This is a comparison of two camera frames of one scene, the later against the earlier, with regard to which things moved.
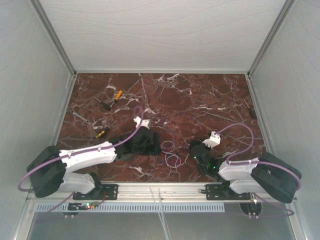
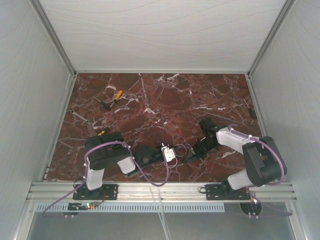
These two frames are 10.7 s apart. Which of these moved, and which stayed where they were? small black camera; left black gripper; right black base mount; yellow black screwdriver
Moved: left black gripper
Stayed: right black base mount; yellow black screwdriver; small black camera
